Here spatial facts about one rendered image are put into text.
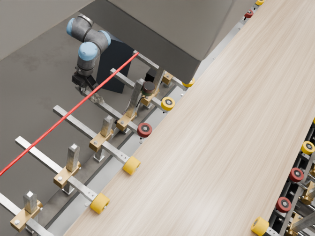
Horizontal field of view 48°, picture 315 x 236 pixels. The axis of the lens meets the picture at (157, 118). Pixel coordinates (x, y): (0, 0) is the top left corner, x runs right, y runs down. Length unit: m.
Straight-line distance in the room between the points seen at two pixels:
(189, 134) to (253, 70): 0.78
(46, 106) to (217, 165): 1.63
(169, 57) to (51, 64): 3.11
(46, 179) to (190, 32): 2.54
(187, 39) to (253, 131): 1.99
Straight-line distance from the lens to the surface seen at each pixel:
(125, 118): 1.99
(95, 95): 2.05
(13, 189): 2.71
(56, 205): 1.91
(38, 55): 3.42
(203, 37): 0.23
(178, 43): 0.25
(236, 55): 2.60
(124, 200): 1.73
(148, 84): 1.77
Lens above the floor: 2.49
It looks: 52 degrees down
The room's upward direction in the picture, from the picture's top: 25 degrees clockwise
